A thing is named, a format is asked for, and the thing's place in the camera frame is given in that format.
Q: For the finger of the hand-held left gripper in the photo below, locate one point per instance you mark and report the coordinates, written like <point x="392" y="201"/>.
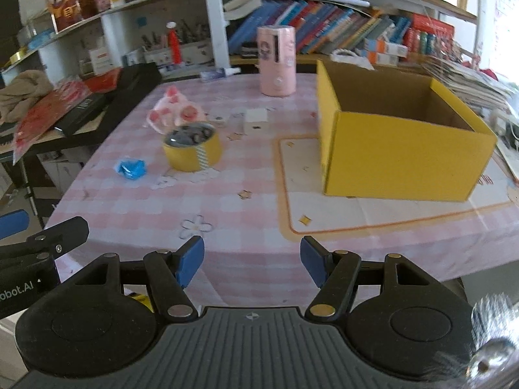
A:
<point x="61" y="235"/>
<point x="12" y="225"/>

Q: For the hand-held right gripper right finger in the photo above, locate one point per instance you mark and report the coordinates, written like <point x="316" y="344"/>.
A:
<point x="314" y="261"/>

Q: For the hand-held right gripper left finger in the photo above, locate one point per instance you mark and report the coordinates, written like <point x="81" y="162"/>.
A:
<point x="190" y="261"/>

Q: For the pink plush toy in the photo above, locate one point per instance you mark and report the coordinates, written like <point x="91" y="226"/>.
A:
<point x="178" y="107"/>

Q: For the pink checkered tablecloth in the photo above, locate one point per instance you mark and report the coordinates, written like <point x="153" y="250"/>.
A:
<point x="235" y="210"/>

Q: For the white mat orange border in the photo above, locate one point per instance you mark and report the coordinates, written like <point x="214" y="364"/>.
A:
<point x="365" y="214"/>

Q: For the blue crumpled wrapper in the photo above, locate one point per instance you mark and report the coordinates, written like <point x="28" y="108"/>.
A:
<point x="129" y="168"/>

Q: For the yellow tape roll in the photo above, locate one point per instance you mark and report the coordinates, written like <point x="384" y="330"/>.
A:
<point x="182" y="158"/>

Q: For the red plastic packet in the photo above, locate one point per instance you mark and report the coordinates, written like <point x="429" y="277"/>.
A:
<point x="44" y="117"/>

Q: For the black box white print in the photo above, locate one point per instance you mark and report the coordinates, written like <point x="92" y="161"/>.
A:
<point x="81" y="113"/>

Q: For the yellow cardboard box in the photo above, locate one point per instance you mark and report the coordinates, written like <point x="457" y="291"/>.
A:
<point x="385" y="158"/>

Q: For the beige cloth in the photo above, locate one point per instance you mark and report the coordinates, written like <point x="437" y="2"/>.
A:
<point x="24" y="93"/>

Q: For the small white box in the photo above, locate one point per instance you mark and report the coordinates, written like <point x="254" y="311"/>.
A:
<point x="255" y="119"/>

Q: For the flat red envelope pack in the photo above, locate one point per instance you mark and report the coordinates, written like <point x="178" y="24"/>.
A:
<point x="103" y="81"/>

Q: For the black electric piano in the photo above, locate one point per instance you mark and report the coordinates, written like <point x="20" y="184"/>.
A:
<point x="129" y="89"/>

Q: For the gold ribbon roll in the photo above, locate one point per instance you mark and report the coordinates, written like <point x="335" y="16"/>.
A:
<point x="18" y="56"/>

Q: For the white box red label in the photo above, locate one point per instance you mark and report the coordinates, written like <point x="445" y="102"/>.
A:
<point x="100" y="60"/>

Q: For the pink box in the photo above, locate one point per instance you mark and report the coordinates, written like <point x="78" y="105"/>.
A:
<point x="279" y="77"/>

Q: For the small spray bottle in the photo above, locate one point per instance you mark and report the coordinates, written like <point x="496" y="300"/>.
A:
<point x="215" y="75"/>

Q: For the white pen holder box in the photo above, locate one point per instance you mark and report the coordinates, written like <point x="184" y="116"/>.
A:
<point x="196" y="53"/>
<point x="160" y="56"/>

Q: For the white plastic bag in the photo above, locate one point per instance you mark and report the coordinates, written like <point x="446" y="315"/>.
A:
<point x="352" y="58"/>

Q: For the red tassel ornament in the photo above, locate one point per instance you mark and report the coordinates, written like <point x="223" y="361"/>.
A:
<point x="174" y="44"/>

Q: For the white orange medicine boxes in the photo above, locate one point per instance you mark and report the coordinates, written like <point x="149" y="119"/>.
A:
<point x="385" y="50"/>

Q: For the fortune figure paper box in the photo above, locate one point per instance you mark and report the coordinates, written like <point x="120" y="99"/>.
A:
<point x="69" y="4"/>

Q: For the white wooden bookshelf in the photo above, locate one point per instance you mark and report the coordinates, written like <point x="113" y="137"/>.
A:
<point x="215" y="28"/>

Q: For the stack of newspapers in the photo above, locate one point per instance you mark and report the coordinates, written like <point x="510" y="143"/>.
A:
<point x="470" y="85"/>

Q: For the row of colourful books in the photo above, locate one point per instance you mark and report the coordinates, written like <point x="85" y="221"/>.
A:
<point x="324" y="24"/>

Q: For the red flat box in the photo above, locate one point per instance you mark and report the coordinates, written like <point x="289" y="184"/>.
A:
<point x="434" y="30"/>

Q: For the stack of lying books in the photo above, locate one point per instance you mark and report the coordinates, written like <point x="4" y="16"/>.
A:
<point x="243" y="2"/>

